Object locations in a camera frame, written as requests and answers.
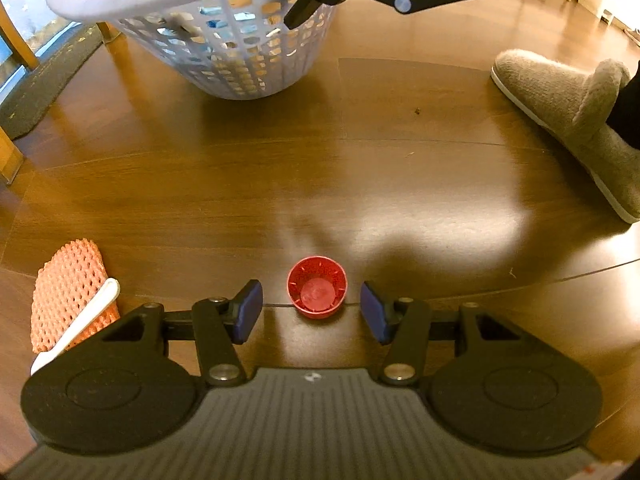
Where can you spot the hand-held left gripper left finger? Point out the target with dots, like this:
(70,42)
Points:
(250,310)

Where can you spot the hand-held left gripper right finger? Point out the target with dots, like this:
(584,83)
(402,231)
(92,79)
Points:
(372,310)

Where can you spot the red bottle cap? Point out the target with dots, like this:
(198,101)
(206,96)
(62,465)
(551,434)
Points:
(316,292)

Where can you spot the lavender plastic mesh basket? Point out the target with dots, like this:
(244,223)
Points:
(240,60)

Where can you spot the beige fleece slipper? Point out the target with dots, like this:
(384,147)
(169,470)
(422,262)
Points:
(550,90)

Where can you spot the white plastic spoon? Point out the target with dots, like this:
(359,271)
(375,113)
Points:
(95,305)

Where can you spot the person's dark trouser leg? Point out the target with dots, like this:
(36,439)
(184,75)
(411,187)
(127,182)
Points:
(630,115)

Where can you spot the orange foam net sleeve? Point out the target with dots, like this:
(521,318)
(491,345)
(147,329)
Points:
(65,280)

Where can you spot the blue star-print curtain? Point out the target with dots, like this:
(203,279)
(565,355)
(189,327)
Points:
(37,30)

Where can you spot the dark grey door mat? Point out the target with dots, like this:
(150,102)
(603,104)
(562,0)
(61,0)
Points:
(45,85)

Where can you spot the wooden table legs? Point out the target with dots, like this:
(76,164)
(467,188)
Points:
(15,35)

